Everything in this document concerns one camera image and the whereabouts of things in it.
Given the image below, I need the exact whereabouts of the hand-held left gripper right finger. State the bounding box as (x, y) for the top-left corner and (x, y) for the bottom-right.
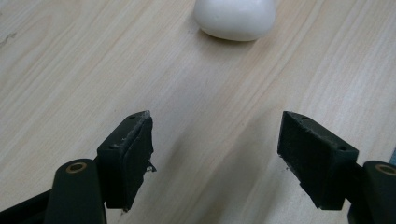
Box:
(276, 110), (360, 210)

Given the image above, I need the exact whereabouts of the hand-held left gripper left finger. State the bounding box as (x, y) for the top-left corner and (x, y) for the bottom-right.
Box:
(96, 110), (157, 213)

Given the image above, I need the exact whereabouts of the white rounded object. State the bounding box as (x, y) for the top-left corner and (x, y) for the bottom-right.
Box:
(193, 0), (277, 42)

